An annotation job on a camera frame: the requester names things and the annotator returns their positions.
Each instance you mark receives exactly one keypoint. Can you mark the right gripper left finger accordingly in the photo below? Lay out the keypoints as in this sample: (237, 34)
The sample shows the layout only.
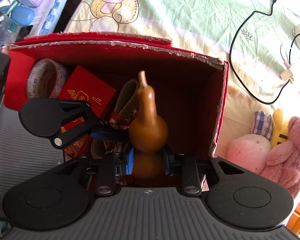
(111, 166)

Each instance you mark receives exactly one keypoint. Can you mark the clear packing tape roll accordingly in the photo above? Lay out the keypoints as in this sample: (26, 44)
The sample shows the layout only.
(46, 79)

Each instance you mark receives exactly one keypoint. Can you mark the yellow orange plush toy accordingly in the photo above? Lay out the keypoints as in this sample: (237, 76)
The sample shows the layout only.
(280, 128)

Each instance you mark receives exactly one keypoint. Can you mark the blue checkered cloth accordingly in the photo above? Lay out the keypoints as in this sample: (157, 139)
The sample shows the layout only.
(53, 17)

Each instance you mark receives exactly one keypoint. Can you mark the blue glasses case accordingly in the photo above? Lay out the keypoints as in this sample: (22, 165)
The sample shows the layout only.
(22, 15)

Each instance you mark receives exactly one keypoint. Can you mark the brown plush toy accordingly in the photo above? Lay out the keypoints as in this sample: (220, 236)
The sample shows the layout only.
(283, 161)

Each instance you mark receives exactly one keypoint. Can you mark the large red cardboard box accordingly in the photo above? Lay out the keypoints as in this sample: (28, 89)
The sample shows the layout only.
(189, 88)

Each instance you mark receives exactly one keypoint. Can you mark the brown gourd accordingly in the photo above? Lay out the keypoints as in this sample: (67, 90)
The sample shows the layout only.
(148, 133)

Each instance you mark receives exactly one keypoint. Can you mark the small red gift box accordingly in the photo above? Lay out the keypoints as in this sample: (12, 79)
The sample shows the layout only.
(87, 90)

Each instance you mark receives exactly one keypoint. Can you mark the clear plastic cup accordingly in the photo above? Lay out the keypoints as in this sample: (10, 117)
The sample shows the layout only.
(9, 29)

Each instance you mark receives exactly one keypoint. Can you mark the white paper documents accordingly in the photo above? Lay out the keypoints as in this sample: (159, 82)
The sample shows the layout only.
(40, 15)

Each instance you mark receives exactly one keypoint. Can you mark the pink plush toy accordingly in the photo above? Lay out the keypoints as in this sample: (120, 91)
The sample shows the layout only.
(250, 151)

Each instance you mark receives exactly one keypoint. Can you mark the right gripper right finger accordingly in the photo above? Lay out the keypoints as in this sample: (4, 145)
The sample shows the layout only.
(184, 172)

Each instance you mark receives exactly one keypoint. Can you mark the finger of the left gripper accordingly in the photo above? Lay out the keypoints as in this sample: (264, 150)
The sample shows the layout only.
(96, 129)

